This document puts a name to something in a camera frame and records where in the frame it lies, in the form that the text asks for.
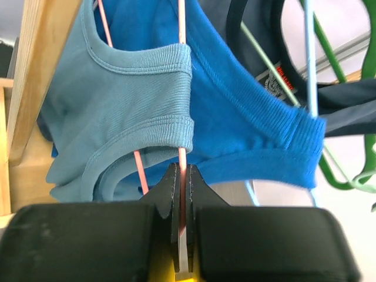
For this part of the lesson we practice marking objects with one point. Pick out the light blue tank top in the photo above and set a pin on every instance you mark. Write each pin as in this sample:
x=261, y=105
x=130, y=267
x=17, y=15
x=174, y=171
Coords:
x=84, y=112

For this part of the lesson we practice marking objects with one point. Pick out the yellow plastic tray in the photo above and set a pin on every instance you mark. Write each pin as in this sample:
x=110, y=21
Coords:
x=161, y=266

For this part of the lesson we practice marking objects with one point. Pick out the wooden clothes rack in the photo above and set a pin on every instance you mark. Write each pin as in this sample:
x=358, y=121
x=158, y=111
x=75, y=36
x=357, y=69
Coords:
x=25, y=154

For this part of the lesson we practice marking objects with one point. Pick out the light blue wire hanger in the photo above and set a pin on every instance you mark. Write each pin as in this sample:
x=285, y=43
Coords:
x=310, y=58

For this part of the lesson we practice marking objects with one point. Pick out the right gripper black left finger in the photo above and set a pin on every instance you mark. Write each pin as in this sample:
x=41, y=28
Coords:
x=165, y=196

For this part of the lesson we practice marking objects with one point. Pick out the royal blue tank top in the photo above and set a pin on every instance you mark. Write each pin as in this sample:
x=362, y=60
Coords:
x=241, y=132

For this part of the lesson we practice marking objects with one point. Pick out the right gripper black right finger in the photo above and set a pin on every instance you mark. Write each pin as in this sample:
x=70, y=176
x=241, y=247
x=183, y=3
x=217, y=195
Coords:
x=198, y=194

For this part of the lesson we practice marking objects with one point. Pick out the pink wire hanger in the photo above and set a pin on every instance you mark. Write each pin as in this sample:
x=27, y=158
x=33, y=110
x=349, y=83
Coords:
x=161, y=128

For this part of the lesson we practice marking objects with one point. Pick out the dark green hanger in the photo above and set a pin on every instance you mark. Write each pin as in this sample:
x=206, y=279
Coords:
x=357, y=112

